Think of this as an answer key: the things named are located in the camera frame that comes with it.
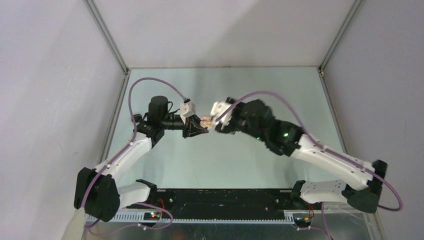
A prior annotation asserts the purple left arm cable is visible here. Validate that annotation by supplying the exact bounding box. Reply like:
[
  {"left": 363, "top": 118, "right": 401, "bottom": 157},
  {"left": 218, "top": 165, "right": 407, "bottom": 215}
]
[{"left": 80, "top": 77, "right": 190, "bottom": 238}]

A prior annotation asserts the white slotted cable duct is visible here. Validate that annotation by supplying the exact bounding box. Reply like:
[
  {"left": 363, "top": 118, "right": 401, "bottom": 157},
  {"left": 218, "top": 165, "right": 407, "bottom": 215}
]
[{"left": 108, "top": 211, "right": 294, "bottom": 224}]

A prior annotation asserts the left controller board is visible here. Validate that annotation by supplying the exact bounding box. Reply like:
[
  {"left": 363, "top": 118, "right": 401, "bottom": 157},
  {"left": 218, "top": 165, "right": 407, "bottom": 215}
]
[{"left": 143, "top": 212, "right": 161, "bottom": 221}]

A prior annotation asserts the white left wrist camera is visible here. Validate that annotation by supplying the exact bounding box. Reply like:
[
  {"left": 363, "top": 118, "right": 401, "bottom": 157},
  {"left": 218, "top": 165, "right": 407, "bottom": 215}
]
[{"left": 179, "top": 98, "right": 196, "bottom": 119}]

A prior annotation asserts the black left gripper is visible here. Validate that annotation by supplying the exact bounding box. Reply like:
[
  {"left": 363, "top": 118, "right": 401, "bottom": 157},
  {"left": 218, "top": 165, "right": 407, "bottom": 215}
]
[{"left": 160, "top": 114, "right": 208, "bottom": 139}]

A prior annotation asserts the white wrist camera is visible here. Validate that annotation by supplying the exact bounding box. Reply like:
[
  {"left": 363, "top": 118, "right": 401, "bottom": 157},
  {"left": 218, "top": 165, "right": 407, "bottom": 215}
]
[
  {"left": 179, "top": 98, "right": 196, "bottom": 119},
  {"left": 209, "top": 101, "right": 235, "bottom": 126}
]

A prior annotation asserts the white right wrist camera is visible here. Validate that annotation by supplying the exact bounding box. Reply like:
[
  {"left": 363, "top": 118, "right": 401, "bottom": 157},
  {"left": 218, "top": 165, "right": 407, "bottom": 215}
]
[{"left": 209, "top": 101, "right": 235, "bottom": 126}]

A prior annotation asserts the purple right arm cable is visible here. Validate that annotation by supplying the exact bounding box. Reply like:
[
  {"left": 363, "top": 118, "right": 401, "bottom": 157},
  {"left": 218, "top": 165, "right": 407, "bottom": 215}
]
[{"left": 215, "top": 91, "right": 404, "bottom": 240}]

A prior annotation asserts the right controller board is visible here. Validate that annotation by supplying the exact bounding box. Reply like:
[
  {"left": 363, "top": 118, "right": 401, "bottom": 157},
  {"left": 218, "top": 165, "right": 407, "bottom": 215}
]
[{"left": 294, "top": 217, "right": 313, "bottom": 229}]

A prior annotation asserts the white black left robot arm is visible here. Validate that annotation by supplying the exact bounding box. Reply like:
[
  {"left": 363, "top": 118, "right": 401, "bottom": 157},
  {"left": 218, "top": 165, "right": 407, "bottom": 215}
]
[{"left": 73, "top": 95, "right": 209, "bottom": 222}]

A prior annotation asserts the white earbud charging case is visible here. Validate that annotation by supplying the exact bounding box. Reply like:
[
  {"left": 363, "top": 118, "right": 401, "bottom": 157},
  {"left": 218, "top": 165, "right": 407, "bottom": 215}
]
[{"left": 200, "top": 115, "right": 215, "bottom": 129}]

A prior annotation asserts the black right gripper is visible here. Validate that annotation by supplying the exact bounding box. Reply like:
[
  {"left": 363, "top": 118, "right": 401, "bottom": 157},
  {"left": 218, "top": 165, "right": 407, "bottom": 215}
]
[{"left": 215, "top": 96, "right": 268, "bottom": 142}]

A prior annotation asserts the controller board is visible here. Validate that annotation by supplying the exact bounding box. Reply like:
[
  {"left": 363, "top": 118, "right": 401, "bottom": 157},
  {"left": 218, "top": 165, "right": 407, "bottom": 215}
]
[
  {"left": 294, "top": 217, "right": 313, "bottom": 229},
  {"left": 143, "top": 212, "right": 161, "bottom": 221}
]

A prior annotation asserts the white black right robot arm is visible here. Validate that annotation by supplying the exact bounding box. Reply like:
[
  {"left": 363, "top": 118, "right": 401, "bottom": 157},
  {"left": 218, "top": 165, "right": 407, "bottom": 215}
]
[{"left": 210, "top": 97, "right": 388, "bottom": 213}]

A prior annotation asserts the black earbud charging case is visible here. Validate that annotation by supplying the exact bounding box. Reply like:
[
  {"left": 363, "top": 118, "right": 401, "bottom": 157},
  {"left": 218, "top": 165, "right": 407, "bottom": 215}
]
[{"left": 133, "top": 114, "right": 143, "bottom": 123}]

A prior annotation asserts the aluminium frame post right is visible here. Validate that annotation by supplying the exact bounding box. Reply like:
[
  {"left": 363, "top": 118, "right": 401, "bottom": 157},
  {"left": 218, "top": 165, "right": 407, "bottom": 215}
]
[{"left": 318, "top": 0, "right": 365, "bottom": 77}]

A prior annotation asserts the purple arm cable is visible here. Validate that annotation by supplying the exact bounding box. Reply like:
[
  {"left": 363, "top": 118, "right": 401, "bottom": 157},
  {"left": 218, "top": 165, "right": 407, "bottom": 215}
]
[
  {"left": 215, "top": 91, "right": 404, "bottom": 240},
  {"left": 80, "top": 77, "right": 190, "bottom": 238}
]

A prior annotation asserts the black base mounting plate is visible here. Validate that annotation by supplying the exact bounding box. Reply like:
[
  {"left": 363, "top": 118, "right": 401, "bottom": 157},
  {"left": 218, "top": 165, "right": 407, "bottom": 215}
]
[{"left": 146, "top": 188, "right": 319, "bottom": 219}]

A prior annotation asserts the aluminium frame post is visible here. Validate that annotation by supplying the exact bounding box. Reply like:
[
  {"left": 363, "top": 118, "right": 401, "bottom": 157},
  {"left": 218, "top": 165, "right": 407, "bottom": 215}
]
[
  {"left": 318, "top": 0, "right": 365, "bottom": 77},
  {"left": 83, "top": 0, "right": 129, "bottom": 75}
]

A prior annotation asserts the aluminium frame post left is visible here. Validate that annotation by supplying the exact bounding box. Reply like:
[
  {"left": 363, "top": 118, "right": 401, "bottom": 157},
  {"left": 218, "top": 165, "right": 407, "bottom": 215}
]
[{"left": 83, "top": 0, "right": 129, "bottom": 75}]

